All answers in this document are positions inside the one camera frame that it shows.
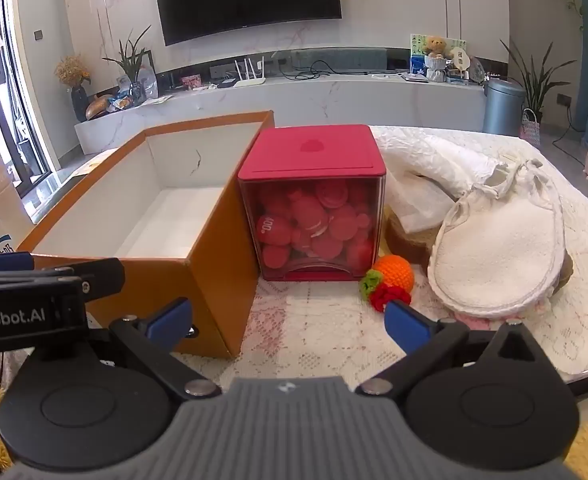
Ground black framed glass door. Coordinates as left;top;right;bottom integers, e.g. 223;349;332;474
0;0;55;196

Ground white crinkled plastic bag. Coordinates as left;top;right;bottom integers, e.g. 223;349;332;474
374;130;505;201

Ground green potted plant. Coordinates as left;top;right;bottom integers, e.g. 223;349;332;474
103;25;153;106

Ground orange cardboard box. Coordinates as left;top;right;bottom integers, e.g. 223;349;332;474
16;110;276;359

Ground dried yellow flowers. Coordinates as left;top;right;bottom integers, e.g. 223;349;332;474
54;55;92;88

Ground brown teddy bear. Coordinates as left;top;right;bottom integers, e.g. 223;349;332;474
423;35;449;58

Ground orange crochet fruit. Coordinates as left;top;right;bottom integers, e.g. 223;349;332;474
374;254;416;293

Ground pink cloth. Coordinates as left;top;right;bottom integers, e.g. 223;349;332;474
449;302;547;333

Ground white napkin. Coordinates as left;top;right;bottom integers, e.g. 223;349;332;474
386;170;457;231

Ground long leaf floor plant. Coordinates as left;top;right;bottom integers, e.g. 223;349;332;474
499;37;566;121

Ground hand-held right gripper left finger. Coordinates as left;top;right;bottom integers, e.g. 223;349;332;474
108;297;223;401

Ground white router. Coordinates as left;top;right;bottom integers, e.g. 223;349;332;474
233;57;267;88

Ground woven pink white bag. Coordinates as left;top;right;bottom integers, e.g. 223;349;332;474
519;108;543;147

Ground dark vase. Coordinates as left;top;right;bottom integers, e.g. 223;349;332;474
70;85;90;123

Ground blue grey trash can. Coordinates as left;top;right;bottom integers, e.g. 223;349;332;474
482;78;525;136

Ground black cables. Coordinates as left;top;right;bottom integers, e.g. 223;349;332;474
283;59;336;82

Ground red lidded storage box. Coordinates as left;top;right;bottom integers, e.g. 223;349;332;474
237;124;387;282

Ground red crochet strawberry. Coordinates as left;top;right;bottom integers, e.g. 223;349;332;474
358;269;412;315

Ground golden ornament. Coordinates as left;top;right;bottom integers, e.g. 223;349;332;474
85;95;112;121

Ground white hand fan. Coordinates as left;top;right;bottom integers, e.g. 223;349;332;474
454;50;473;81

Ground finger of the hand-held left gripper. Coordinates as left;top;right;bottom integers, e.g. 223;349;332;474
0;253;126;306

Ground white bouquet wrap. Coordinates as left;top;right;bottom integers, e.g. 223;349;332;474
424;55;448;83

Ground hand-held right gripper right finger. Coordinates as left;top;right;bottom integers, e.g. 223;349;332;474
355;299;546;399

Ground white marble television console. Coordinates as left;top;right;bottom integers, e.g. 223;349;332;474
74;47;490;156

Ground clear plastic jug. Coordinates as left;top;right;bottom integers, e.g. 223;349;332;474
139;65;160;101

